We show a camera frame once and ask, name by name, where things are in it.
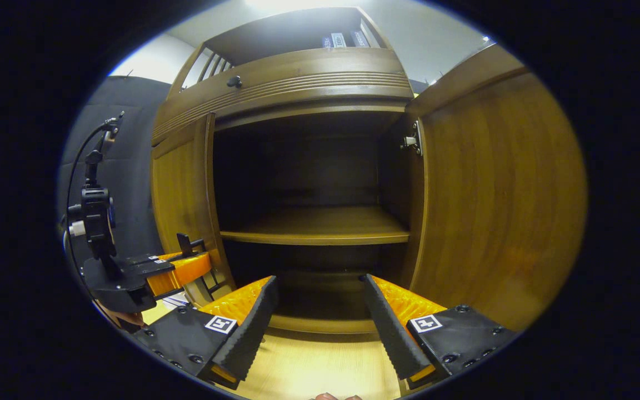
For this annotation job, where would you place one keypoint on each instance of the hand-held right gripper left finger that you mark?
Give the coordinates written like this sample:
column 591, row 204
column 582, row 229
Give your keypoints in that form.
column 253, row 328

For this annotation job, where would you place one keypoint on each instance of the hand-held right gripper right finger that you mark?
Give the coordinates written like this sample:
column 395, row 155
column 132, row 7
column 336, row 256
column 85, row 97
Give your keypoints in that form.
column 389, row 328

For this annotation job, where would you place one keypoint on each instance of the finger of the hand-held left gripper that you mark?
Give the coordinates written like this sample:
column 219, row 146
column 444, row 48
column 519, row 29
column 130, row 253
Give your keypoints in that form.
column 181, row 275
column 178, row 255

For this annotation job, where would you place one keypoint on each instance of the wooden cabinet door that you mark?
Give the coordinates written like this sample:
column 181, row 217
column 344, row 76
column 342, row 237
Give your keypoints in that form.
column 178, row 189
column 498, row 194

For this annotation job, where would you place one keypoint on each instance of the wooden double-door shoe cabinet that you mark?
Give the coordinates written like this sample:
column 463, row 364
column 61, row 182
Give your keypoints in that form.
column 309, row 172

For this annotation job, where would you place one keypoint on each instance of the metal door hinge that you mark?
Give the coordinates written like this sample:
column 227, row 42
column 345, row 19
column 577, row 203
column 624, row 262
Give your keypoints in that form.
column 413, row 139

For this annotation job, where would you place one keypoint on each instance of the stack of white books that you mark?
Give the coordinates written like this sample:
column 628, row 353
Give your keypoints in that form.
column 173, row 301

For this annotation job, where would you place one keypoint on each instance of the black backdrop cloth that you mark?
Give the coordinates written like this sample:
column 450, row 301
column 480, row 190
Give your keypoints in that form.
column 131, row 166

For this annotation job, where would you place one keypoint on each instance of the wooden inner shelf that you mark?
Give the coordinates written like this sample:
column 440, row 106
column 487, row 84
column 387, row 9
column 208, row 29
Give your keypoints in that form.
column 320, row 225

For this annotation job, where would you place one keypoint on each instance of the black round drawer knob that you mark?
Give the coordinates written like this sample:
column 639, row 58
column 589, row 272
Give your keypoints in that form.
column 234, row 81

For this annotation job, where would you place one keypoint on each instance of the blue book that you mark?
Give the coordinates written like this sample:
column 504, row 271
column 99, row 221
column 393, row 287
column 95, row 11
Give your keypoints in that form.
column 326, row 42

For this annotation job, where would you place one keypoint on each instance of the pale grey book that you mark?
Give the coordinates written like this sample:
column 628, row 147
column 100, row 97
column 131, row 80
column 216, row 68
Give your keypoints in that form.
column 339, row 40

